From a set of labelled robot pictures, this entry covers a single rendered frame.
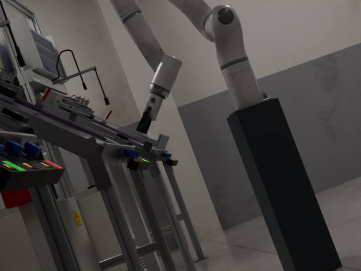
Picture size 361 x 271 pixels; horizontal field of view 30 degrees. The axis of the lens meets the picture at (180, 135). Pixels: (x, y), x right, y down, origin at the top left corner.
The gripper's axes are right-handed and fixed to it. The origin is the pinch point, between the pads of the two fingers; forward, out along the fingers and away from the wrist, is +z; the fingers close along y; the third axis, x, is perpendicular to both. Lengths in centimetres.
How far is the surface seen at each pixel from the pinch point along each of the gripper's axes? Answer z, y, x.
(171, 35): -79, 305, 52
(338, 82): -102, 334, -96
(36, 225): 33, -89, 4
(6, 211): 49, -15, 33
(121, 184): 28, 46, 5
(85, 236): 51, 14, 6
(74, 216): 43.9, 8.2, 12.8
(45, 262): 41, -89, -3
